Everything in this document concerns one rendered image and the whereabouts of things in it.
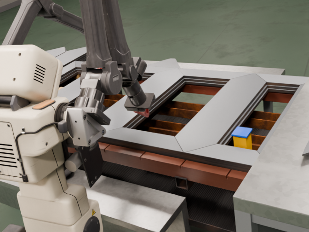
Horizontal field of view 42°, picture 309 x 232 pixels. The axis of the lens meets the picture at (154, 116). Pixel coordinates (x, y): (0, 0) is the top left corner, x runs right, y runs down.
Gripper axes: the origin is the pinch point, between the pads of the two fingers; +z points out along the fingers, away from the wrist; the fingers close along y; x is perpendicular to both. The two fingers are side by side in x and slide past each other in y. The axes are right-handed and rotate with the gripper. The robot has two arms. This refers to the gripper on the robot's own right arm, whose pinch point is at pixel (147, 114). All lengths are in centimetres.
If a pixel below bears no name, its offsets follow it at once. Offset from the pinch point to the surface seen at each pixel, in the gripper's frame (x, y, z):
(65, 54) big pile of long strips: -86, 116, 58
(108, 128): -3.1, 26.1, 17.0
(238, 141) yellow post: -1.4, -31.4, 15.5
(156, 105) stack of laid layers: -26.8, 16.0, 31.2
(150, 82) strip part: -46, 28, 38
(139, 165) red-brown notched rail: 12.6, 5.9, 17.4
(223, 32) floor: -322, 92, 266
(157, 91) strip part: -36, 19, 33
